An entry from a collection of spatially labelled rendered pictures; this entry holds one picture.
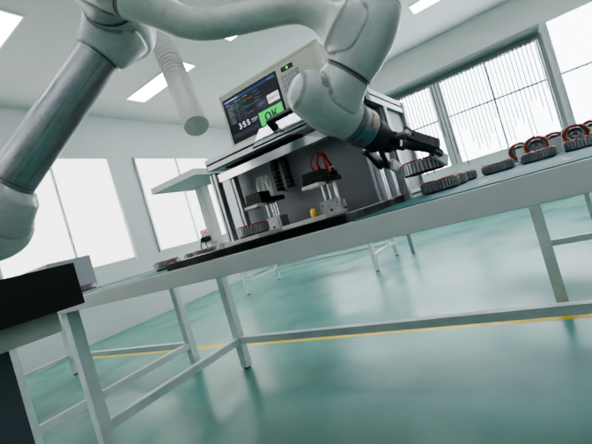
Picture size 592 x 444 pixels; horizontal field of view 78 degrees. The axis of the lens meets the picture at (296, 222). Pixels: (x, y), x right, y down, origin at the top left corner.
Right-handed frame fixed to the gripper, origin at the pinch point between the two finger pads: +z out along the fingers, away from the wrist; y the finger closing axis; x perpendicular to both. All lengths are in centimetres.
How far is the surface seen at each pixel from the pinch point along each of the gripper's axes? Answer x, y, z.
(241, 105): 30, -57, -30
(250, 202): -5, -55, -19
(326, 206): -5.0, -35.4, -1.5
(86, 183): 119, -548, -49
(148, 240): 66, -572, 61
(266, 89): 32, -46, -26
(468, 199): -19.9, 21.6, -15.3
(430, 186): 0.6, -6.8, 13.3
